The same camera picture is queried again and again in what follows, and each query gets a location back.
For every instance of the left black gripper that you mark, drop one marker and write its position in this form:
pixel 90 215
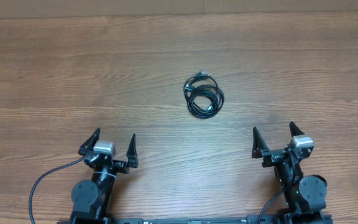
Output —
pixel 123 167

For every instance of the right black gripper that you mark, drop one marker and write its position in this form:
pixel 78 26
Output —
pixel 273 155

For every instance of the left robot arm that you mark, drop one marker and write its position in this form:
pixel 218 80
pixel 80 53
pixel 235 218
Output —
pixel 91 198

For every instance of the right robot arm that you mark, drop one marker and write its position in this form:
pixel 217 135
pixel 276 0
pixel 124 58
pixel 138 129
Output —
pixel 304 195

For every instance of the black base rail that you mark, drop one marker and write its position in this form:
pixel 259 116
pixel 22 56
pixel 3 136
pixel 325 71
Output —
pixel 250 219

